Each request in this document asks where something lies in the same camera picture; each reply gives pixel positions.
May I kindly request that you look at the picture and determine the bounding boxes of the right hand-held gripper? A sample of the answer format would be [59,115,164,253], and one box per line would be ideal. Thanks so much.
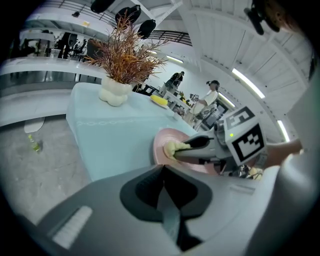
[173,106,267,176]

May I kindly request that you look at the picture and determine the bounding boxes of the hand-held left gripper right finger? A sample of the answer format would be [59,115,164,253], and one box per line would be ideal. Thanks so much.
[163,164,213,252]

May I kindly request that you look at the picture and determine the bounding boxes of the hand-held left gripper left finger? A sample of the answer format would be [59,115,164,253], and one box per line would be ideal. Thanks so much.
[119,164,166,224]

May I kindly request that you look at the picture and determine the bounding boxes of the yellow cloth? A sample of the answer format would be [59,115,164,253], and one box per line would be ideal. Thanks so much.
[163,140,191,161]

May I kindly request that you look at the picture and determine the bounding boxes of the pink plate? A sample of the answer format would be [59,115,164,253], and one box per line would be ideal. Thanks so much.
[152,127,223,208]

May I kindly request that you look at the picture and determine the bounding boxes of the person's right forearm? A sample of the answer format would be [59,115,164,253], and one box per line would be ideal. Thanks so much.
[262,138,304,169]

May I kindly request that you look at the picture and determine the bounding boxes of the white square table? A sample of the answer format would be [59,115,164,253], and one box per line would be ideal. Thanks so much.
[162,90,193,115]

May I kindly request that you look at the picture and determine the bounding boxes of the light blue tablecloth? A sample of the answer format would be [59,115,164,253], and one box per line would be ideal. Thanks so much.
[66,82,198,241]

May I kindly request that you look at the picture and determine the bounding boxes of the black mezzanine railing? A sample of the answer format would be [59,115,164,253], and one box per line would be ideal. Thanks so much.
[149,29,193,47]

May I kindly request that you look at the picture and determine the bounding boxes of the brown plant in white vase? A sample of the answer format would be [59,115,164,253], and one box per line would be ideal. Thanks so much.
[84,8,171,108]

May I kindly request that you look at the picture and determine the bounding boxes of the green plastic bottle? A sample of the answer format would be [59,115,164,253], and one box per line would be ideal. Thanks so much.
[27,134,43,153]

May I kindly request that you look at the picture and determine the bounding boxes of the white oval board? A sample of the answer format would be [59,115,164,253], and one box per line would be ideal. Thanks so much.
[23,116,47,134]

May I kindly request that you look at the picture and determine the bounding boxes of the black hanging bag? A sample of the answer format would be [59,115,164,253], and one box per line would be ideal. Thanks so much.
[90,0,116,14]
[136,19,157,40]
[114,4,142,25]

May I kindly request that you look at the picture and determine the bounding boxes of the white metal shelf rack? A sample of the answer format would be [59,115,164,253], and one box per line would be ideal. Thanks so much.
[0,0,183,126]

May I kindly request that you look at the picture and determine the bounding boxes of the black head-mounted camera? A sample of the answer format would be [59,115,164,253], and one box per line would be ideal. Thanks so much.
[243,7,265,36]

